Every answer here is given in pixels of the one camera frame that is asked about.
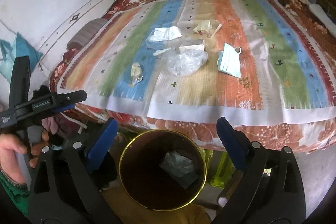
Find white medicine box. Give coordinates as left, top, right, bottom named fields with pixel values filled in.
left=179, top=39, right=205, bottom=53

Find white paper sheet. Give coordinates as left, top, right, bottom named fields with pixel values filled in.
left=146, top=26, right=182, bottom=50

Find yellowish plastic snack wrapper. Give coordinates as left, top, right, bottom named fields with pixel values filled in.
left=193, top=19, right=222, bottom=38

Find small white paper scrap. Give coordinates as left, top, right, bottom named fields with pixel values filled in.
left=153, top=47, right=175, bottom=56

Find round black gold-rimmed trash bin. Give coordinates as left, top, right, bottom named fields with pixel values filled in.
left=118, top=129, right=207, bottom=211

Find trash inside bin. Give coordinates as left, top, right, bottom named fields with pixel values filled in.
left=161, top=151, right=198, bottom=189

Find person's left hand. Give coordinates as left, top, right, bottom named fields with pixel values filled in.
left=1, top=130, right=49, bottom=184

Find teal cloth on floor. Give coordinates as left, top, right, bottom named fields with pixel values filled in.
left=1, top=32, right=43, bottom=84

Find grey ribbed bolster pillow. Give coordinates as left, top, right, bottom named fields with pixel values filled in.
left=67, top=18, right=108, bottom=50

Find small crumpled cream wrapper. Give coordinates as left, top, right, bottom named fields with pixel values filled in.
left=131, top=62, right=143, bottom=86

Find green sleeve cuff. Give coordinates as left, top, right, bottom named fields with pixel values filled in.
left=1, top=169, right=29, bottom=217

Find colourful striped bed cover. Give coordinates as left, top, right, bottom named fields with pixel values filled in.
left=57, top=0, right=335, bottom=126

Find clear crumpled plastic bag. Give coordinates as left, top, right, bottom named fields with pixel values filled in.
left=165, top=50, right=209, bottom=77

